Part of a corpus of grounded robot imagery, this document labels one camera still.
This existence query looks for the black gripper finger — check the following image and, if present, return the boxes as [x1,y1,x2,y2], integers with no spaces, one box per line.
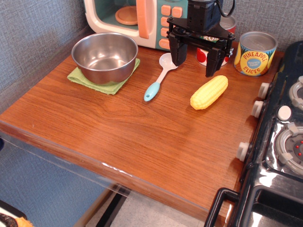
[206,48,226,78]
[169,33,187,66]

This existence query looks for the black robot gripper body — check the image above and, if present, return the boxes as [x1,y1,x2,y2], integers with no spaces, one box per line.
[167,0,235,57]

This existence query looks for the yellow toy corn cob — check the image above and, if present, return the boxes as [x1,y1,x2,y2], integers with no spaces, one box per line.
[190,75,228,110]

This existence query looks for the tomato sauce can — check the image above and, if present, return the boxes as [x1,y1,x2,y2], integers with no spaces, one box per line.
[196,16,237,66]

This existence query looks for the pineapple slices can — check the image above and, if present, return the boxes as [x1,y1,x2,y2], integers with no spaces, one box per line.
[234,31,278,77]

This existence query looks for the teal toy microwave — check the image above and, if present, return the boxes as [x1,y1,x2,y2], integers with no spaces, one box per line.
[84,0,188,51]

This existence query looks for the white stove knob rear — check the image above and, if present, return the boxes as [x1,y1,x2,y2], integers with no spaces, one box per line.
[258,83,270,99]

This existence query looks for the white stove knob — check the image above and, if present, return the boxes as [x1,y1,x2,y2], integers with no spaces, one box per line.
[236,142,250,162]
[258,83,270,99]
[251,101,264,118]

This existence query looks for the white stove knob middle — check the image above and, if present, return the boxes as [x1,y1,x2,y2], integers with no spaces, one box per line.
[251,101,264,118]

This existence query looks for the stainless steel bowl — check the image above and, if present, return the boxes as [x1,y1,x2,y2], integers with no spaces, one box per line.
[71,32,138,86]

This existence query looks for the green folded cloth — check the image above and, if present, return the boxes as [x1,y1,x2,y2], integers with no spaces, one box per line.
[67,58,141,96]

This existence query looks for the white round stove button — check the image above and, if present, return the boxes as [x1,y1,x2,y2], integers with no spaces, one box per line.
[277,105,292,121]

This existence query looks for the grey stove burner rear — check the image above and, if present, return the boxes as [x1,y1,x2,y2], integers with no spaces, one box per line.
[289,76,303,110]

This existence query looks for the grey stove burner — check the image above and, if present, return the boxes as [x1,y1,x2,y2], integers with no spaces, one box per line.
[275,122,303,175]
[289,76,303,110]

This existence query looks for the white stove knob front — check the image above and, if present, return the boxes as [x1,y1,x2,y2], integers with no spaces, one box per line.
[236,142,250,162]

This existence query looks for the grey stove burner front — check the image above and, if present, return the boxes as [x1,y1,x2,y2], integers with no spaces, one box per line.
[275,122,303,175]

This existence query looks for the black toy stove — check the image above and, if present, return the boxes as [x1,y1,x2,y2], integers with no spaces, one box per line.
[204,40,303,227]

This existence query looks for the white spoon with teal handle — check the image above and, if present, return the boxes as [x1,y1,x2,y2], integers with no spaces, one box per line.
[143,53,178,102]

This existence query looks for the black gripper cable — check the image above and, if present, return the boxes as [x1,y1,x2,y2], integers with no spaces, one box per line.
[214,0,236,18]

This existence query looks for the black oven door handle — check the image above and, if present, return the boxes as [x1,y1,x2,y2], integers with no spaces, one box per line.
[204,187,240,227]

